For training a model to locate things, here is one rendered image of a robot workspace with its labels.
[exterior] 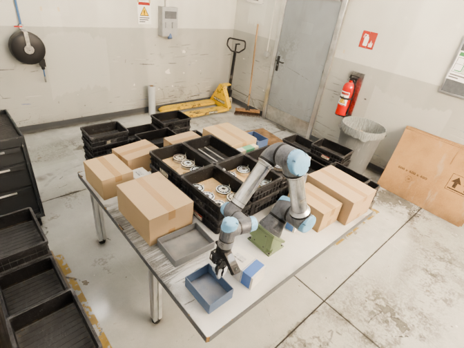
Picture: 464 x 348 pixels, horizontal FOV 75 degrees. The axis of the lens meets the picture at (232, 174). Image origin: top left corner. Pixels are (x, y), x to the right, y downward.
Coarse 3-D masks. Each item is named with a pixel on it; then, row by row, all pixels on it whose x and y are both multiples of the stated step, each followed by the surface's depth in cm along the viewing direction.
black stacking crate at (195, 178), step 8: (208, 168) 214; (216, 168) 216; (192, 176) 206; (200, 176) 212; (208, 176) 218; (216, 176) 219; (224, 176) 212; (184, 184) 201; (224, 184) 215; (232, 184) 208; (240, 184) 202; (184, 192) 203; (192, 192) 197; (200, 200) 191; (208, 208) 188; (216, 216) 184
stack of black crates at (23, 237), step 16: (0, 224) 199; (16, 224) 206; (32, 224) 208; (0, 240) 193; (16, 240) 195; (32, 240) 196; (0, 256) 183; (16, 256) 175; (32, 256) 183; (0, 272) 174
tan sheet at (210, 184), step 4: (208, 180) 218; (212, 180) 218; (216, 180) 219; (204, 184) 213; (208, 184) 213; (212, 184) 214; (216, 184) 214; (220, 184) 215; (204, 188) 209; (208, 188) 209; (212, 188) 210; (212, 192) 206; (232, 192) 209; (216, 196) 203; (224, 200) 200
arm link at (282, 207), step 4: (284, 196) 180; (280, 200) 180; (284, 200) 178; (288, 200) 177; (276, 204) 181; (280, 204) 179; (284, 204) 177; (288, 204) 177; (276, 208) 180; (280, 208) 178; (284, 208) 176; (288, 208) 175; (272, 212) 180; (276, 212) 178; (280, 212) 177; (284, 212) 175; (280, 216) 177; (284, 216) 175; (284, 220) 178
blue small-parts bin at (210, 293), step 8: (208, 264) 160; (200, 272) 159; (208, 272) 163; (192, 280) 157; (200, 280) 159; (208, 280) 159; (216, 280) 159; (224, 280) 153; (192, 288) 149; (200, 288) 155; (208, 288) 155; (216, 288) 156; (224, 288) 155; (232, 288) 149; (200, 296) 144; (208, 296) 151; (216, 296) 152; (224, 296) 146; (232, 296) 152; (208, 304) 141; (216, 304) 144; (208, 312) 143
